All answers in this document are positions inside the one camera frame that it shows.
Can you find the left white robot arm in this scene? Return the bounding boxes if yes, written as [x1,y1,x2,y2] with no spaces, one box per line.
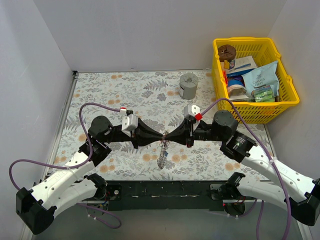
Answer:
[16,114,163,235]

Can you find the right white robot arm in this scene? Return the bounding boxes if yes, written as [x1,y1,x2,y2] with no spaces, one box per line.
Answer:
[165,110,320,226]

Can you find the floral table mat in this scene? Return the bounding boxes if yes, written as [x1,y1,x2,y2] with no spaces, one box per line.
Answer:
[53,71,264,181]

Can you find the grey tape roll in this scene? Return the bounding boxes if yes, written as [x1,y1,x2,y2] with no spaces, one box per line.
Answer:
[179,73,199,100]

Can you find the green packet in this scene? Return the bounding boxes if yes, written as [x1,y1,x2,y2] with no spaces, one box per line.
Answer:
[251,85,275,103]

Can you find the yellow plastic basket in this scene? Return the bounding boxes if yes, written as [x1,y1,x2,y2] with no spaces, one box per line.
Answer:
[212,37,300,124]

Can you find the white box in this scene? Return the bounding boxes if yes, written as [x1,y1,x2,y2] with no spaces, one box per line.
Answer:
[234,55,258,72]

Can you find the light blue snack bag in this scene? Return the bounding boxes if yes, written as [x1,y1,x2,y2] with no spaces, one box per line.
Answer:
[242,60,279,96]

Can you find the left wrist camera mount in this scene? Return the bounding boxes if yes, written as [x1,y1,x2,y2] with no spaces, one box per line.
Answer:
[119,107,138,137]

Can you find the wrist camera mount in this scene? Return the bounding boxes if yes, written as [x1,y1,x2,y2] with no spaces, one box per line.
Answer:
[119,107,138,137]
[183,104,203,123]

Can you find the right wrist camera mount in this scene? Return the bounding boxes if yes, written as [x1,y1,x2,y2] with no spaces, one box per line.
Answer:
[183,104,203,123]

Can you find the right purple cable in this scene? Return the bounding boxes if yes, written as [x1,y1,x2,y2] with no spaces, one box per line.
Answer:
[201,97,293,240]

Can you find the purple cable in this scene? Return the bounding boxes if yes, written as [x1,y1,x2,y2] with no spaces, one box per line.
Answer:
[8,102,123,229]
[201,97,293,240]

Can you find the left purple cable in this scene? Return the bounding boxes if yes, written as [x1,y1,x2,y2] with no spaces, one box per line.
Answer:
[8,102,123,229]

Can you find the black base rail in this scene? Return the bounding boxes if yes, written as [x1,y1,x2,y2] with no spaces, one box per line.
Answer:
[77,179,248,212]

